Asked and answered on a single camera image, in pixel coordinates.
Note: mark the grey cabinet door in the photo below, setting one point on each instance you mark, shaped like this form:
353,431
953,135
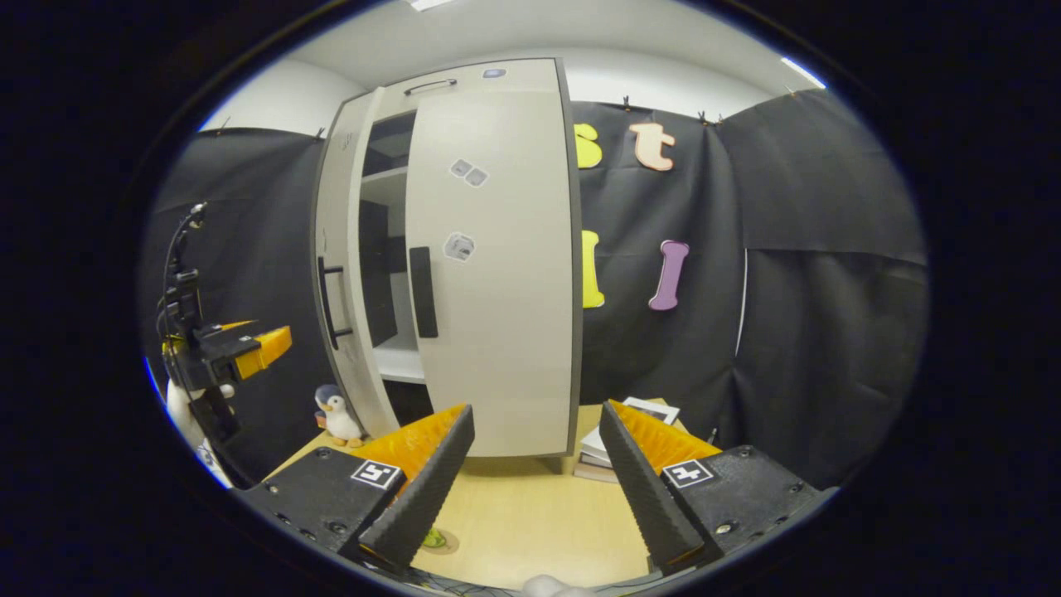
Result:
336,207
506,332

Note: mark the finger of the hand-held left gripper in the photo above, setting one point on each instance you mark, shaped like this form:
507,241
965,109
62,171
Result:
265,348
236,325

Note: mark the grey cabinet drawer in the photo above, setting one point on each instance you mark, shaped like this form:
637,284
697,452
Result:
514,76

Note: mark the beige book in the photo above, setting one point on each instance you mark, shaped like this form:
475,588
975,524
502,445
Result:
593,473

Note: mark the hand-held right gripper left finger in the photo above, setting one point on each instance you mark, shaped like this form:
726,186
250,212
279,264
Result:
427,497

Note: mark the round wooden coaster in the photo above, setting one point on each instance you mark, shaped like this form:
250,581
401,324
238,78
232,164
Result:
452,546

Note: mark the grey white cabinet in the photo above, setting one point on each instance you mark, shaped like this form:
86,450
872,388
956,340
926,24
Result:
396,362

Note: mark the penguin plush toy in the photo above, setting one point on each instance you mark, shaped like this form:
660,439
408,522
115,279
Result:
338,414

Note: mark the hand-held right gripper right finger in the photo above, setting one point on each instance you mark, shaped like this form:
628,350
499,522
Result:
651,497

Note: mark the white book with photo cover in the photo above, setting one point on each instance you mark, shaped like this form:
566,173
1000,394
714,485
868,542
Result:
655,409

